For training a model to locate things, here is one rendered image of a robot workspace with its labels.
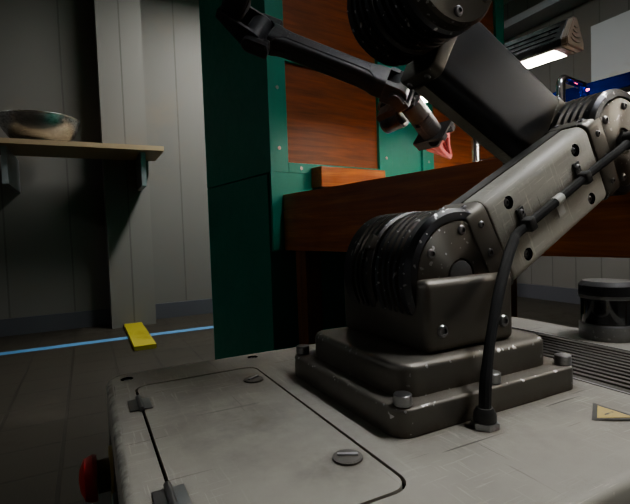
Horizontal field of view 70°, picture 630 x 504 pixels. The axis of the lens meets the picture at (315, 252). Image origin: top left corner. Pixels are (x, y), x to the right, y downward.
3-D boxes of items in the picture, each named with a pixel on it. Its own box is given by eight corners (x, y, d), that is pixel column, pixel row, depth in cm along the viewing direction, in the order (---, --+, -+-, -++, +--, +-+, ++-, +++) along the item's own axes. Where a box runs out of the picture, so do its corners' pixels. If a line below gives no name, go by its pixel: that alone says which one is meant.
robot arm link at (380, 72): (240, 32, 107) (258, 7, 112) (240, 52, 112) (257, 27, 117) (408, 98, 107) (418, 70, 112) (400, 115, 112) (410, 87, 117)
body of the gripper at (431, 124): (425, 132, 125) (410, 112, 122) (455, 124, 117) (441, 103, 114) (415, 149, 123) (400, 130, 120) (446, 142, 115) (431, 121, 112)
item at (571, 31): (568, 43, 101) (567, 11, 101) (376, 110, 152) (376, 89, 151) (584, 51, 105) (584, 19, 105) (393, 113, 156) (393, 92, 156)
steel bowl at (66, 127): (81, 154, 310) (80, 129, 309) (80, 141, 270) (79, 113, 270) (3, 150, 290) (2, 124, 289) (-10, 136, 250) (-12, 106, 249)
